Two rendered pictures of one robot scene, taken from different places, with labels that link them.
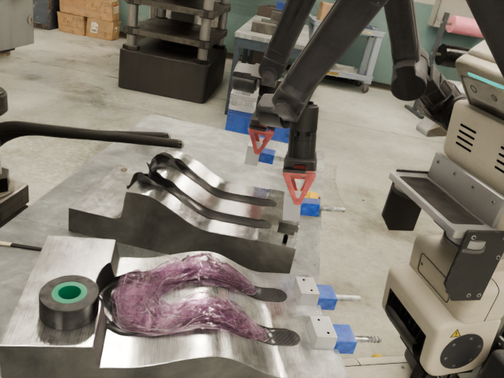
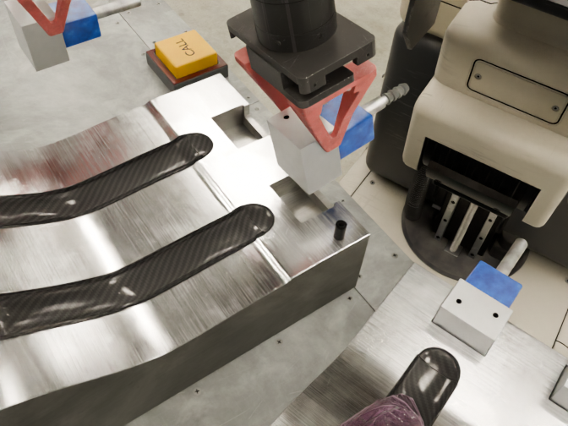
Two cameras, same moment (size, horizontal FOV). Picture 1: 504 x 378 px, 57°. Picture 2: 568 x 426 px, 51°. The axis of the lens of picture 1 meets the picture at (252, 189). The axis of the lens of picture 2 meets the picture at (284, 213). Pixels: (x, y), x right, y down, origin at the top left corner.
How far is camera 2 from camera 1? 0.67 m
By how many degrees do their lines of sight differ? 41
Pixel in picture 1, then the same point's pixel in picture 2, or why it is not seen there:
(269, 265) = (323, 291)
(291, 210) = (322, 166)
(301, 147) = (317, 13)
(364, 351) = not seen: hidden behind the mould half
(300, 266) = not seen: hidden behind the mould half
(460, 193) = not seen: outside the picture
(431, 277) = (509, 93)
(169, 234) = (91, 415)
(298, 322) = (529, 400)
